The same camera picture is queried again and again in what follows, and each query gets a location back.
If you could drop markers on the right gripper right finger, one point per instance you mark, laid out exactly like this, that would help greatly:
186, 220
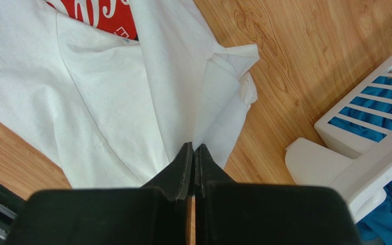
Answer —
228, 212

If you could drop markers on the white plastic basket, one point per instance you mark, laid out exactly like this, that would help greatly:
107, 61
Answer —
356, 159

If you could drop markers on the white printed t-shirt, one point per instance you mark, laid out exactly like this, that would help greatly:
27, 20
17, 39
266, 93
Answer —
114, 112

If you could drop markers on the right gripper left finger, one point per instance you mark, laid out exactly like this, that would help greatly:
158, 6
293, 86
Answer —
155, 213

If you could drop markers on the teal blue t-shirt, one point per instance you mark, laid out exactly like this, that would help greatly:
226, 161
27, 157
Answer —
378, 223

